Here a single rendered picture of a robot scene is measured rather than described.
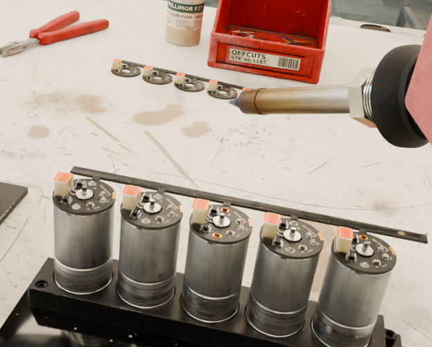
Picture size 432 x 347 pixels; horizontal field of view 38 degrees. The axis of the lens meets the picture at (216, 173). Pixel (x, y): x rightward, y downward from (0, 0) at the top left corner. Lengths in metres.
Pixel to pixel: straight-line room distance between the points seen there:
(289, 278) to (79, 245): 0.08
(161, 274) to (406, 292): 0.14
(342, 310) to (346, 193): 0.16
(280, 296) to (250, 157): 0.19
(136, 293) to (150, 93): 0.26
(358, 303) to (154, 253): 0.08
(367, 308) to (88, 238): 0.11
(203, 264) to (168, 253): 0.02
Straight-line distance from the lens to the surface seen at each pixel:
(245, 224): 0.25
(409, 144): 0.16
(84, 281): 0.27
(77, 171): 0.28
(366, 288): 0.25
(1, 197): 0.37
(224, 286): 0.25
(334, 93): 0.17
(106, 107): 0.48
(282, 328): 0.26
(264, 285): 0.25
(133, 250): 0.25
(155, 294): 0.27
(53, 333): 0.27
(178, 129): 0.45
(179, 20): 0.60
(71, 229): 0.26
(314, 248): 0.25
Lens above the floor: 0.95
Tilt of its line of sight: 31 degrees down
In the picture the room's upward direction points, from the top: 8 degrees clockwise
